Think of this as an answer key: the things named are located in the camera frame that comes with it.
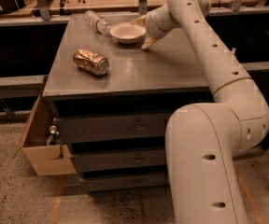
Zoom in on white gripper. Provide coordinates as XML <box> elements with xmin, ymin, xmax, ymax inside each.
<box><xmin>131</xmin><ymin>4</ymin><xmax>179</xmax><ymax>50</ymax></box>

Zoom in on white paper bowl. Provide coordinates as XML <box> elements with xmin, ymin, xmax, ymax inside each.
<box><xmin>109</xmin><ymin>22</ymin><xmax>146</xmax><ymax>44</ymax></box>

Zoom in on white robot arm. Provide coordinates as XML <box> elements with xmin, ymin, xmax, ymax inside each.
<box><xmin>136</xmin><ymin>0</ymin><xmax>269</xmax><ymax>224</ymax></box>

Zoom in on clear plastic water bottle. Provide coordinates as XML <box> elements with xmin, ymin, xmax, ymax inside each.
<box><xmin>84</xmin><ymin>10</ymin><xmax>111</xmax><ymax>35</ymax></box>

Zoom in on small clear sanitizer bottle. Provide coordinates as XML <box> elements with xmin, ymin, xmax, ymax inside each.
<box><xmin>231</xmin><ymin>48</ymin><xmax>236</xmax><ymax>58</ymax></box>

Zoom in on gold soda can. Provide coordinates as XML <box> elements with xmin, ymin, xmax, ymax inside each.
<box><xmin>73</xmin><ymin>49</ymin><xmax>109</xmax><ymax>76</ymax></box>

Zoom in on grey drawer cabinet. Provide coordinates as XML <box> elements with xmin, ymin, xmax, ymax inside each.
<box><xmin>43</xmin><ymin>15</ymin><xmax>211</xmax><ymax>192</ymax></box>

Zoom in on cans inside cardboard box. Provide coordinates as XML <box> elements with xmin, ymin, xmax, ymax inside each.
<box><xmin>46</xmin><ymin>125</ymin><xmax>62</xmax><ymax>146</ymax></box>

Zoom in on cardboard box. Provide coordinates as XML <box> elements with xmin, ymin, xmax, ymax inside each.
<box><xmin>13</xmin><ymin>75</ymin><xmax>78</xmax><ymax>177</ymax></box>

